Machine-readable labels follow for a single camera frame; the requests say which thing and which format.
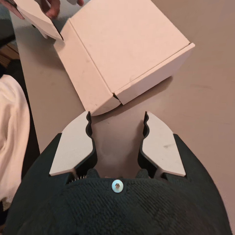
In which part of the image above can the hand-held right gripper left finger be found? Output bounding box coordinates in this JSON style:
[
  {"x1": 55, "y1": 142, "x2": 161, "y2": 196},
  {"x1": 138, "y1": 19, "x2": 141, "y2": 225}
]
[{"x1": 49, "y1": 111, "x2": 98, "y2": 176}]

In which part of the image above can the person's left hand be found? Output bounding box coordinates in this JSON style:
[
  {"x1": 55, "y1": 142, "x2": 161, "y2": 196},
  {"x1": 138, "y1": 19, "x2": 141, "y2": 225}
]
[{"x1": 39, "y1": 0, "x2": 85, "y2": 19}]

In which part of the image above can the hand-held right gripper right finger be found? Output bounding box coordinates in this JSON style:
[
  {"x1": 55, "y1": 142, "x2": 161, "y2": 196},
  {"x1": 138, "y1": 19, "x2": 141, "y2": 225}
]
[{"x1": 138, "y1": 111, "x2": 186, "y2": 178}]

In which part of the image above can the person's white shirt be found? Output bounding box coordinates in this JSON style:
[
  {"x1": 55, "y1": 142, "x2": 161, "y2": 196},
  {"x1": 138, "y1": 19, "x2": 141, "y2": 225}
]
[{"x1": 0, "y1": 74, "x2": 31, "y2": 209}]

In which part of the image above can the white cardboard box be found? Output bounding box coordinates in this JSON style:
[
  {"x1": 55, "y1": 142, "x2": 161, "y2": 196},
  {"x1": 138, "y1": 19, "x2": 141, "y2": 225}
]
[{"x1": 55, "y1": 0, "x2": 195, "y2": 116}]

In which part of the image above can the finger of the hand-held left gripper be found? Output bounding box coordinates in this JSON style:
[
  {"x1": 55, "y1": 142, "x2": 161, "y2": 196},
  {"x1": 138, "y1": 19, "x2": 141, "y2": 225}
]
[{"x1": 14, "y1": 0, "x2": 64, "y2": 41}]

